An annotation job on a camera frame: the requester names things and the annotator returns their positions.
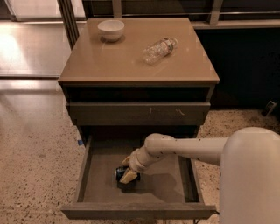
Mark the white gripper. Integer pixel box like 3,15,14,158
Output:
120,147,158,184

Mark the blue pepsi can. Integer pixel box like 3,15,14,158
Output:
115,166,141,191

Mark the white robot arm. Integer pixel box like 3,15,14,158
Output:
120,127,280,224

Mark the open middle drawer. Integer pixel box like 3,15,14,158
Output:
61,137,216,220

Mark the closed upper drawer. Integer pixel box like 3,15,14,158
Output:
66,102,210,126

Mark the brown drawer cabinet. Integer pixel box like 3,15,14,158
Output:
58,17,221,224

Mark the blue tape piece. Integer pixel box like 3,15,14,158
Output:
77,140,84,145

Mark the clear plastic water bottle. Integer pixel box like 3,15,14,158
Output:
143,38,178,65

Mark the white ceramic bowl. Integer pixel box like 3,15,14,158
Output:
97,19,125,42

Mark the small dark floor object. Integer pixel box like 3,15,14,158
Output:
262,101,277,116

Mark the metal railing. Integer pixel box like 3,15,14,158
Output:
82,0,280,26

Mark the black cable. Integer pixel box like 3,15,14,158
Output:
193,211,221,224

